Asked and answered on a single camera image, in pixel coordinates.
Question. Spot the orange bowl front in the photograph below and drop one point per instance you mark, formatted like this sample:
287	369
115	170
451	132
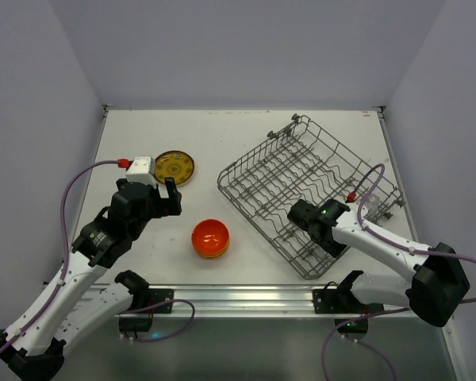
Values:
210	257

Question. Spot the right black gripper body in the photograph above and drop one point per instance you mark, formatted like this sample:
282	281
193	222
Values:
305	218

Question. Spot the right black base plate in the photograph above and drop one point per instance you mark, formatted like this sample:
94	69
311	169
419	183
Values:
335	301

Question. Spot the yellow patterned plate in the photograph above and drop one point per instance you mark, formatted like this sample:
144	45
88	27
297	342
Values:
174	164

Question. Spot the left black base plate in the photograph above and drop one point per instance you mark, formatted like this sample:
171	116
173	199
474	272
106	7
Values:
155	296

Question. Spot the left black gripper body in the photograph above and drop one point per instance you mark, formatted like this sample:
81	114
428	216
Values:
161	202

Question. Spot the aluminium mounting rail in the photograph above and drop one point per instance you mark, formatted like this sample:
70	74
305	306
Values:
242	299

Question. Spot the orange bowl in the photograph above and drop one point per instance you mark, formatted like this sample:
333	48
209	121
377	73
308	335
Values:
210	257
210	235

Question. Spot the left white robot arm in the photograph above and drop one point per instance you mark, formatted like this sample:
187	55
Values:
35	345

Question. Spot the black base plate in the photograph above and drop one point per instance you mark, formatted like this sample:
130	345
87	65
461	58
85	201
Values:
335	301
155	296

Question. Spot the orange bowl back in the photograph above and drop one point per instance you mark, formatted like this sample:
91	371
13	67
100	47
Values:
210	235

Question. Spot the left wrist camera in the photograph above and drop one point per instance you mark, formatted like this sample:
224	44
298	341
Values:
141	171

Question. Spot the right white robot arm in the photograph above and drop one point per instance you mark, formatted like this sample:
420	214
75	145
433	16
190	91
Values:
429	281

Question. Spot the grey wire dish rack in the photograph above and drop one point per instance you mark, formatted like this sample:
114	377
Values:
278	158

